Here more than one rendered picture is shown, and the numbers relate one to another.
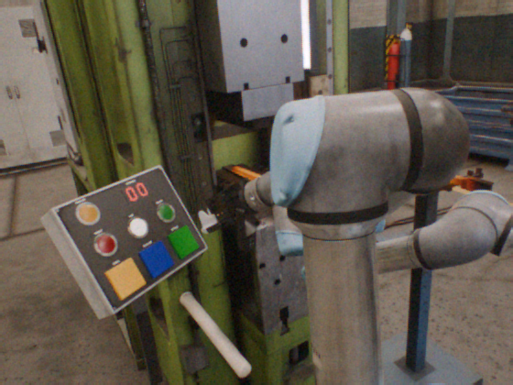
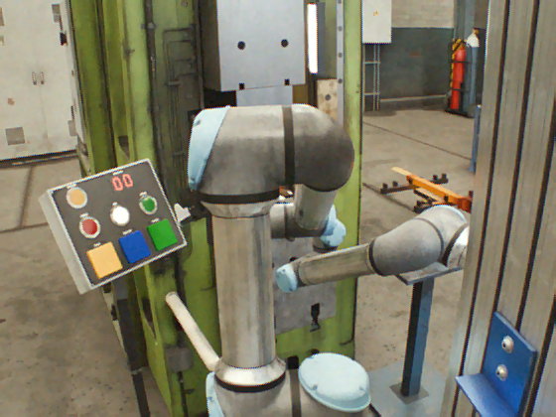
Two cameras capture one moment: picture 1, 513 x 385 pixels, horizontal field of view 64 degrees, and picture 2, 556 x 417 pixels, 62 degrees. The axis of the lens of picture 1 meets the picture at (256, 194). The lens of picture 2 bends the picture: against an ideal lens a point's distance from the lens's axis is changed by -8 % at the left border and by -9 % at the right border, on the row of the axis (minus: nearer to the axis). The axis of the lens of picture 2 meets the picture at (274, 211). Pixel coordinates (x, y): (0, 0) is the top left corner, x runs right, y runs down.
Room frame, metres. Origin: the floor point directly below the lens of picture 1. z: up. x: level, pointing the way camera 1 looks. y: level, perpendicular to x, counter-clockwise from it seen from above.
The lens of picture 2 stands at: (-0.26, -0.18, 1.58)
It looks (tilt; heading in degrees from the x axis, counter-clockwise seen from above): 21 degrees down; 3
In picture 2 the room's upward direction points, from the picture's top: 2 degrees counter-clockwise
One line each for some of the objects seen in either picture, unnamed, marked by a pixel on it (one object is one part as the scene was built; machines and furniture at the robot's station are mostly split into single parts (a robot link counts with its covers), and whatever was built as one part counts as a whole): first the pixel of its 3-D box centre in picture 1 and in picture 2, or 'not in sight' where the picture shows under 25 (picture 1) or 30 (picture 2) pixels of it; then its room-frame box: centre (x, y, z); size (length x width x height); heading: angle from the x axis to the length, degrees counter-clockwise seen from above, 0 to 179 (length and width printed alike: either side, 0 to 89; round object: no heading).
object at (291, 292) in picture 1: (262, 241); (259, 249); (1.58, -0.01, 0.69); 0.56 x 0.38 x 0.45; 30
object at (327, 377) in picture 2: not in sight; (330, 399); (0.39, -0.23, 0.98); 0.13 x 0.12 x 0.14; 95
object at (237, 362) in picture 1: (212, 331); (192, 329); (1.11, 0.19, 0.62); 0.44 x 0.05 x 0.05; 30
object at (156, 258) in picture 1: (156, 258); (134, 247); (0.94, 0.28, 1.01); 0.07 x 0.05 x 0.07; 145
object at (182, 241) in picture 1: (182, 242); (161, 234); (1.02, 0.22, 1.01); 0.07 x 0.05 x 0.07; 145
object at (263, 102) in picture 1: (237, 96); (239, 94); (1.54, 0.04, 1.32); 0.42 x 0.20 x 0.10; 30
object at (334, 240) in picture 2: not in sight; (326, 229); (1.09, -0.25, 0.99); 0.11 x 0.08 x 0.09; 30
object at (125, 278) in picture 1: (125, 279); (104, 260); (0.86, 0.33, 1.01); 0.07 x 0.05 x 0.07; 145
